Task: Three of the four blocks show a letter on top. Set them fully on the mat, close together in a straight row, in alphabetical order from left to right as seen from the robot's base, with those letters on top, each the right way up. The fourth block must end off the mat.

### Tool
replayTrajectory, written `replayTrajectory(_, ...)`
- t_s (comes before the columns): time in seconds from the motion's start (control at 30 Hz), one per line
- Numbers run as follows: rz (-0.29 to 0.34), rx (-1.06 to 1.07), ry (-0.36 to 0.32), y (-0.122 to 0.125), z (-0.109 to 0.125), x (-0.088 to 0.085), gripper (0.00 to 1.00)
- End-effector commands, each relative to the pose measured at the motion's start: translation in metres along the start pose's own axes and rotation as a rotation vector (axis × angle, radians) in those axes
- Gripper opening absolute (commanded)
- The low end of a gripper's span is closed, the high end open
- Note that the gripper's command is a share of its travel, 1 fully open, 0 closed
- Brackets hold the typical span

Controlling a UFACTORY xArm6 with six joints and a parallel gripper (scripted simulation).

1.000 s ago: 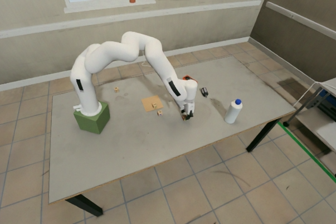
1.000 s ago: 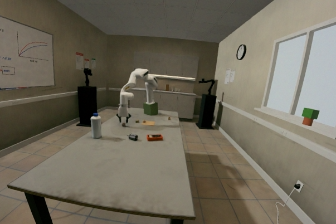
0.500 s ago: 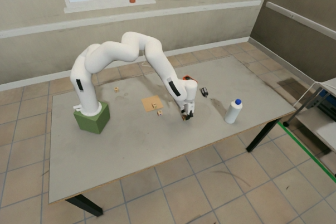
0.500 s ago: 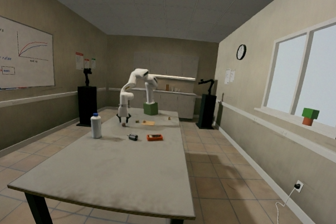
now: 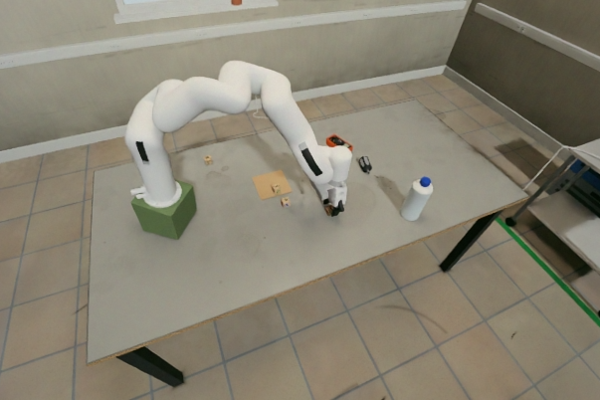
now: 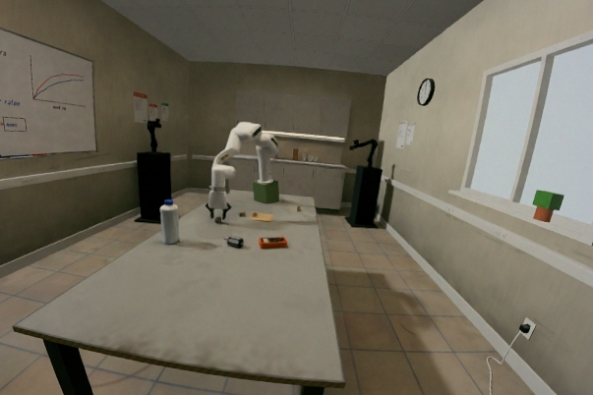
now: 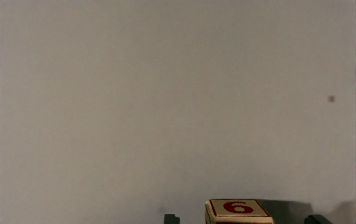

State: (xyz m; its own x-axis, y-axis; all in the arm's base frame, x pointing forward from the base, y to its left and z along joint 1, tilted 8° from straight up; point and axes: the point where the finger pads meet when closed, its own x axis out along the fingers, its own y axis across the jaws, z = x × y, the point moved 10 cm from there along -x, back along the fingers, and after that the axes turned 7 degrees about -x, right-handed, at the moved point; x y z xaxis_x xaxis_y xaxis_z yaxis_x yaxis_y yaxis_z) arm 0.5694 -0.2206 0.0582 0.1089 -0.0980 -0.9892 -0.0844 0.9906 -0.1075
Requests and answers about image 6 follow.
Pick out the orange pocket multimeter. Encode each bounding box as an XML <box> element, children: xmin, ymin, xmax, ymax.
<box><xmin>259</xmin><ymin>237</ymin><xmax>287</xmax><ymax>249</ymax></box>

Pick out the white bottle with blue cap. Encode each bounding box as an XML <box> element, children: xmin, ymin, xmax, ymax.
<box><xmin>160</xmin><ymin>199</ymin><xmax>180</xmax><ymax>245</ymax></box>

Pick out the tan square mat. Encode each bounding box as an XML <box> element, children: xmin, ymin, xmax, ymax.
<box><xmin>249</xmin><ymin>213</ymin><xmax>273</xmax><ymax>222</ymax></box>

